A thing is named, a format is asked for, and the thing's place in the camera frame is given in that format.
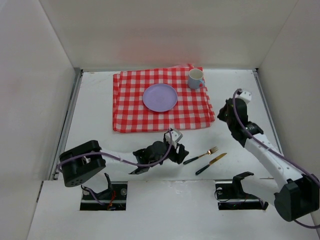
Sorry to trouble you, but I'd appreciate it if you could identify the gold fork green handle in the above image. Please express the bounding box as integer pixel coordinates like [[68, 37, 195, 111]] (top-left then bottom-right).
[[183, 146, 219, 165]]

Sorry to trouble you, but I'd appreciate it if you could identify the gold knife green handle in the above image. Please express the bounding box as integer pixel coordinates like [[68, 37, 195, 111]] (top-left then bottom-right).
[[195, 153, 227, 176]]

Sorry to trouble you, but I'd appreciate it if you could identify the red white checkered cloth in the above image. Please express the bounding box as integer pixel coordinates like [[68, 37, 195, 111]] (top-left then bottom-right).
[[112, 64, 215, 133]]

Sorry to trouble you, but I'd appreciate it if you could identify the light blue mug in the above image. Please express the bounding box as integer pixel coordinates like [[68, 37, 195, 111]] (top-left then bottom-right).
[[188, 68, 205, 90]]

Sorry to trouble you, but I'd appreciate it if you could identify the lilac plastic plate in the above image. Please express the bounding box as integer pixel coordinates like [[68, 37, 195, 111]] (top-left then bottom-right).
[[142, 83, 178, 113]]

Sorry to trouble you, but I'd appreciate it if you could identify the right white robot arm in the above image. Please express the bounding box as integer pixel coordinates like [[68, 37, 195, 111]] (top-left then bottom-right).
[[217, 97, 320, 222]]

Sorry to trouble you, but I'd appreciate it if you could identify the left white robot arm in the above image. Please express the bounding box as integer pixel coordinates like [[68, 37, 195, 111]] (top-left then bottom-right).
[[57, 128, 189, 188]]

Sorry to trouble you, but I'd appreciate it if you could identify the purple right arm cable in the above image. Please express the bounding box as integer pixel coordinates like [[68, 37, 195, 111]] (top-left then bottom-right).
[[232, 88, 320, 228]]

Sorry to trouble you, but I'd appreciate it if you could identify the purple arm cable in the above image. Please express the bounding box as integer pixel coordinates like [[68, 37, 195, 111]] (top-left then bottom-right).
[[232, 88, 320, 228], [56, 128, 174, 173]]

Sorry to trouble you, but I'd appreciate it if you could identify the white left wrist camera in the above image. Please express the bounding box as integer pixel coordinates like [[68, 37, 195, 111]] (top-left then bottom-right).
[[171, 129, 183, 143]]

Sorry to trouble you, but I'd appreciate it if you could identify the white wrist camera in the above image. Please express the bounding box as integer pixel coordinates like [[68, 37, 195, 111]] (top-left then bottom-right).
[[237, 90, 252, 104], [171, 129, 183, 143]]

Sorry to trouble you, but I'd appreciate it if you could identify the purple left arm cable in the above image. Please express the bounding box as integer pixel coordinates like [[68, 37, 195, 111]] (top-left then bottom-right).
[[56, 128, 174, 173]]

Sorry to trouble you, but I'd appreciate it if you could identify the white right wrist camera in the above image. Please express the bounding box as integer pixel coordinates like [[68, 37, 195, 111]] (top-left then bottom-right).
[[237, 90, 252, 104]]

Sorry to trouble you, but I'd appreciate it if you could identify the right aluminium table rail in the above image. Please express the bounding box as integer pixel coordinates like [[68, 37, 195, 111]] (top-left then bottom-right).
[[252, 68, 283, 154]]

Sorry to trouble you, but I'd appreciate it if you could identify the aluminium table rail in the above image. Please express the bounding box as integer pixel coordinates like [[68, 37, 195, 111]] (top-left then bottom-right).
[[47, 67, 84, 181], [252, 68, 283, 154]]

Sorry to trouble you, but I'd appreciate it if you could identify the left aluminium table rail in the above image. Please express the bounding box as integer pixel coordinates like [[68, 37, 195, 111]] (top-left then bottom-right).
[[47, 67, 84, 181]]

